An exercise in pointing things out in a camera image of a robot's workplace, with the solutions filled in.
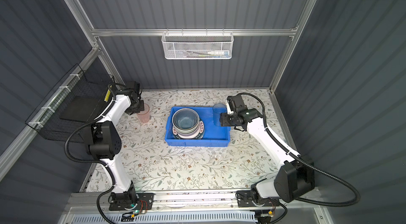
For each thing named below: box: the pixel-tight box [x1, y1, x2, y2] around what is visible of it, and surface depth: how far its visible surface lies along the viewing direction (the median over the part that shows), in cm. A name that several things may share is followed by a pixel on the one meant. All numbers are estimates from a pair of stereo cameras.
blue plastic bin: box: [164, 106, 231, 147], surface depth 95 cm
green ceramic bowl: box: [171, 114, 200, 134], surface depth 93 cm
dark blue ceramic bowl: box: [172, 109, 199, 130], surface depth 93 cm
